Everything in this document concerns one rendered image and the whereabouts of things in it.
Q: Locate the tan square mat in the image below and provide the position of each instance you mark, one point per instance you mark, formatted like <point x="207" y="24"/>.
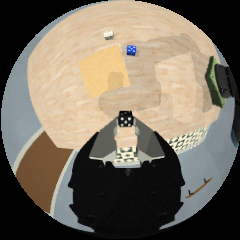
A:
<point x="104" y="71"/>

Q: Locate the white die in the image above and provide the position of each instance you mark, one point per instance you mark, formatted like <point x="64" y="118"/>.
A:
<point x="108" y="35"/>

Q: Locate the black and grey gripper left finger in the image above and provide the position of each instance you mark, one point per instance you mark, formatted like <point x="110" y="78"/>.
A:
<point x="101" y="147"/>

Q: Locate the blue die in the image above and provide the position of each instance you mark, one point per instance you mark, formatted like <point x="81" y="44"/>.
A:
<point x="131" y="50"/>

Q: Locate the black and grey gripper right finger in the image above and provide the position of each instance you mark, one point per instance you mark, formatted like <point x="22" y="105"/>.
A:
<point x="153" y="147"/>

